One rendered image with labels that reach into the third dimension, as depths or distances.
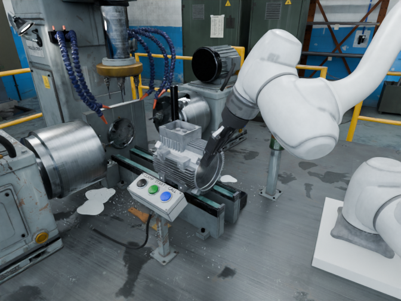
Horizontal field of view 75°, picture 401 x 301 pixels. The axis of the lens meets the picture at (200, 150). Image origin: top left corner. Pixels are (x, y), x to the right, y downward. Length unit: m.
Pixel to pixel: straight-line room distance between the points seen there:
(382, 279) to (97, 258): 0.85
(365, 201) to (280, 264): 0.32
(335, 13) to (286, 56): 5.32
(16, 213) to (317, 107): 0.81
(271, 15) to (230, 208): 3.40
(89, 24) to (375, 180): 1.20
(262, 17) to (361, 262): 3.59
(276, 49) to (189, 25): 4.08
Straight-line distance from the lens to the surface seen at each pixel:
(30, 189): 0.92
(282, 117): 0.51
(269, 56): 0.59
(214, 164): 1.01
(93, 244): 1.03
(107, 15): 1.11
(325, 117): 0.51
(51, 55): 1.24
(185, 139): 0.91
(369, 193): 0.93
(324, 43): 5.92
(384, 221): 0.89
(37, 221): 0.97
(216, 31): 4.41
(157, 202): 0.73
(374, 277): 0.97
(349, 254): 1.00
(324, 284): 0.94
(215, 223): 0.94
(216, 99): 1.38
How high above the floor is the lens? 1.49
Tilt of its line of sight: 26 degrees down
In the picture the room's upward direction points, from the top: straight up
